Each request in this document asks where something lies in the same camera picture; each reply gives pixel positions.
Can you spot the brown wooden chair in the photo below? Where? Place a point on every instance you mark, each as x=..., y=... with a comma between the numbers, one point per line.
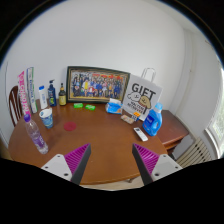
x=13, y=106

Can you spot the white green shuttlecock tube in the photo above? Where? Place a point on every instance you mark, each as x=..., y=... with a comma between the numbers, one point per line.
x=32, y=90

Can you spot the clear purple-capped water bottle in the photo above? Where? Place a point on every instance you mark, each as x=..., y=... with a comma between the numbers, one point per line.
x=36, y=135

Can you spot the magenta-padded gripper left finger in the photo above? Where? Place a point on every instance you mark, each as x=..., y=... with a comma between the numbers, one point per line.
x=58, y=165

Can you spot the blue white paper cup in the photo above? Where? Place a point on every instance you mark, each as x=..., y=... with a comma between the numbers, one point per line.
x=47, y=119

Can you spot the small snack box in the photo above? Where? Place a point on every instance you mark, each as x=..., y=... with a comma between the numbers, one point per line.
x=127, y=119

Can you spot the blue detergent bottle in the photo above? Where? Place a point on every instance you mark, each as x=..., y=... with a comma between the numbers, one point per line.
x=152, y=122

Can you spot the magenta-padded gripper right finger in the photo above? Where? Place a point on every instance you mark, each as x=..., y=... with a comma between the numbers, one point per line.
x=164, y=165

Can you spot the pink shuttlecock tube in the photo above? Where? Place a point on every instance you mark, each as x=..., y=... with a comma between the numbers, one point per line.
x=24, y=95

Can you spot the white remote control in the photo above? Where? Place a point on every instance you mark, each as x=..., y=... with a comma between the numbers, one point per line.
x=140, y=134

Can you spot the flat round red coaster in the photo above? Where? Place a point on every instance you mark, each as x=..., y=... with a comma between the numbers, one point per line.
x=70, y=126

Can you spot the brown wooden side table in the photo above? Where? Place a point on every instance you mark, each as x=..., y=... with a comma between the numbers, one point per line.
x=171, y=128

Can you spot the white bottle with blue cap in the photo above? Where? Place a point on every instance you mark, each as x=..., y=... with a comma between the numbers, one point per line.
x=43, y=98

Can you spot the white paper gift bag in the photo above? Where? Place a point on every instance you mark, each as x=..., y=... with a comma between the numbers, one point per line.
x=141, y=96

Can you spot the window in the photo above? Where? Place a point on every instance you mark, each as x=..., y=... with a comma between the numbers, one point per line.
x=218, y=123

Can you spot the dark bottle with yellow label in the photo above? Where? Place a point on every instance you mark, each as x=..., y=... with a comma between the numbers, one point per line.
x=62, y=97

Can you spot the white wall radiator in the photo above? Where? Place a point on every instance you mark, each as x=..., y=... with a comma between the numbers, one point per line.
x=195, y=153

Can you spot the dark blue pump bottle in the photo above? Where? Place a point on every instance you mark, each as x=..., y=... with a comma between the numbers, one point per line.
x=52, y=95

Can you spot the framed group photo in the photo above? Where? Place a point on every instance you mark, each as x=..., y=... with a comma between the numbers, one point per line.
x=96, y=85

